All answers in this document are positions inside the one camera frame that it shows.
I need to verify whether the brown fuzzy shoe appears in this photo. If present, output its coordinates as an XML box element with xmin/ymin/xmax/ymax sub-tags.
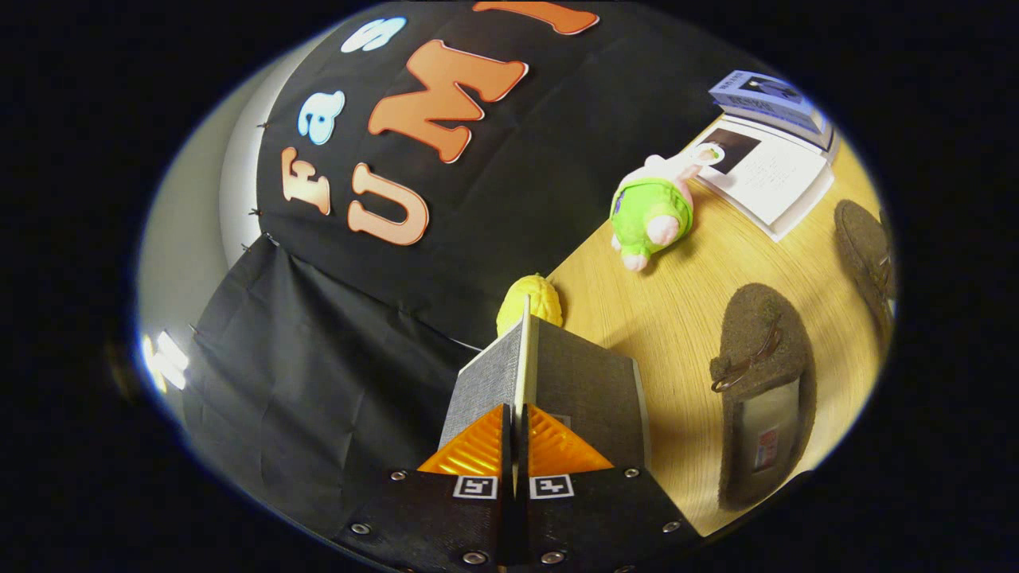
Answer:
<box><xmin>834</xmin><ymin>199</ymin><xmax>899</xmax><ymax>335</ymax></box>
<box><xmin>709</xmin><ymin>283</ymin><xmax>818</xmax><ymax>510</ymax></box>

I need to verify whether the yellow plush toy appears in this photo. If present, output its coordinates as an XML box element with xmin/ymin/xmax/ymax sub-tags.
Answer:
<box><xmin>496</xmin><ymin>273</ymin><xmax>564</xmax><ymax>337</ymax></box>

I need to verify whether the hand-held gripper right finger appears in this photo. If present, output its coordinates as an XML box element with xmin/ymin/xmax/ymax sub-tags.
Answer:
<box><xmin>517</xmin><ymin>404</ymin><xmax>703</xmax><ymax>571</ymax></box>

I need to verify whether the green and pink plush toy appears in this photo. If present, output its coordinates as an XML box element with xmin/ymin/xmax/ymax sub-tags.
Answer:
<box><xmin>609</xmin><ymin>154</ymin><xmax>705</xmax><ymax>273</ymax></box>

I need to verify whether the blue book with figure cover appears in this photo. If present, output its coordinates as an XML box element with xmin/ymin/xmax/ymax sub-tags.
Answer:
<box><xmin>709</xmin><ymin>69</ymin><xmax>833</xmax><ymax>148</ymax></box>

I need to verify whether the grey fabric storage box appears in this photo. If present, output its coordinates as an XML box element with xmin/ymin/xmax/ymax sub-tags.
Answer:
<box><xmin>438</xmin><ymin>296</ymin><xmax>654</xmax><ymax>478</ymax></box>

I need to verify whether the white book with portrait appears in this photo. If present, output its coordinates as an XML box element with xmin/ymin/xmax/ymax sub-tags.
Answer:
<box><xmin>686</xmin><ymin>117</ymin><xmax>837</xmax><ymax>243</ymax></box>

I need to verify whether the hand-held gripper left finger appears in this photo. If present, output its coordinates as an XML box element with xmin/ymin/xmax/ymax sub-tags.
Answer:
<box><xmin>334</xmin><ymin>404</ymin><xmax>515</xmax><ymax>571</ymax></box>

